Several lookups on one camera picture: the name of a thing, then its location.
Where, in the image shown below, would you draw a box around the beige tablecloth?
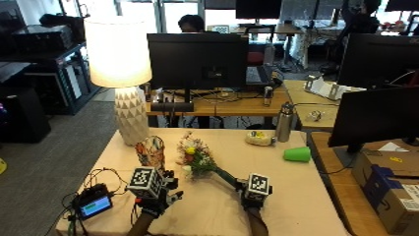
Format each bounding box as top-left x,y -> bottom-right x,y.
55,127 -> 352,236

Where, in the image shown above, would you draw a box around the flower bouquet with green stems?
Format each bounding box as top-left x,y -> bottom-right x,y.
176,131 -> 241,187

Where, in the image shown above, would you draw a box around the green plastic cup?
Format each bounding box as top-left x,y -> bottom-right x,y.
282,146 -> 313,163

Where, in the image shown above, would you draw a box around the wooden side desk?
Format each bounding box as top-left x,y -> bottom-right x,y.
308,131 -> 419,236

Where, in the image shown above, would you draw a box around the open laptop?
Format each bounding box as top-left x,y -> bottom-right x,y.
245,64 -> 277,89

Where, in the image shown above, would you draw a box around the small silver gadget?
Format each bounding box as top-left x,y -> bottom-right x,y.
306,109 -> 326,123

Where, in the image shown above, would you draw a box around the black monitor on wooden desk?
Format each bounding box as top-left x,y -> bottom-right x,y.
147,32 -> 250,105

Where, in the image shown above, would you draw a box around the large black monitor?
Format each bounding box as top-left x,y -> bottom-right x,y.
337,32 -> 419,89
328,86 -> 419,169

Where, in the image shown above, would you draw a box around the red office chair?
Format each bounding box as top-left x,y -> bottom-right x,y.
246,50 -> 266,66

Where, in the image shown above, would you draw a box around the small black device lit screen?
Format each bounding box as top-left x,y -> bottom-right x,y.
72,183 -> 115,221

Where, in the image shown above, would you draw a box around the white paper sheet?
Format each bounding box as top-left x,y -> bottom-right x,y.
377,141 -> 411,153

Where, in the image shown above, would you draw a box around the black equipment case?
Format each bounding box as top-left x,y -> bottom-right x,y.
11,25 -> 75,53

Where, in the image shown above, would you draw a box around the black shelf rack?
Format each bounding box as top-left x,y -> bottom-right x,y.
0,41 -> 103,116

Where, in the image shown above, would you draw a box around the black cables of small device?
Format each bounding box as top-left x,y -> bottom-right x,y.
56,167 -> 129,236

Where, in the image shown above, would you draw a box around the white marker cube left glove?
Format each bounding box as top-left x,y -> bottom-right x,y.
125,166 -> 167,200

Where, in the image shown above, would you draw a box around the small silver black cylinder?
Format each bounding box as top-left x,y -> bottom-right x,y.
262,86 -> 276,107

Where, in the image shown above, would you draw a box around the cardboard box blue tape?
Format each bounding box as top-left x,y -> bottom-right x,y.
352,149 -> 419,236

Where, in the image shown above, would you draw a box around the white marker cube glove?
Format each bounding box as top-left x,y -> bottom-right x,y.
245,172 -> 273,201
125,166 -> 167,200

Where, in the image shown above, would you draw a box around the white folded stand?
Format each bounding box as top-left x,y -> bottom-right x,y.
302,75 -> 367,101

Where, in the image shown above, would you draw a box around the background black monitor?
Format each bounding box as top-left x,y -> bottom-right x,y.
234,0 -> 285,20
383,0 -> 419,13

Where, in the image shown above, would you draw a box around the steel water bottle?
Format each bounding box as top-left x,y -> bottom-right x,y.
276,101 -> 296,144

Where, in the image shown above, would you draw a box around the light wooden desk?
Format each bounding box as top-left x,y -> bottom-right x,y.
282,79 -> 344,132

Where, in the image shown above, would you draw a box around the white tape roll yellow piece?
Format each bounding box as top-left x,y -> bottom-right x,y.
244,130 -> 278,148

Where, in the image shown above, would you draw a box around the white table lamp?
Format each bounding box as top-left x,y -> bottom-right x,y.
83,16 -> 153,148

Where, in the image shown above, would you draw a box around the white marker cube right glove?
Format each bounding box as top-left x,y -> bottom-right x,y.
245,172 -> 273,201

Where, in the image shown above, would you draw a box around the black speaker bar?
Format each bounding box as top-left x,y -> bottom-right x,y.
149,101 -> 196,113

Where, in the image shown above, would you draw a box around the black bin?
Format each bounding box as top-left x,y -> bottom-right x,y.
0,86 -> 52,144

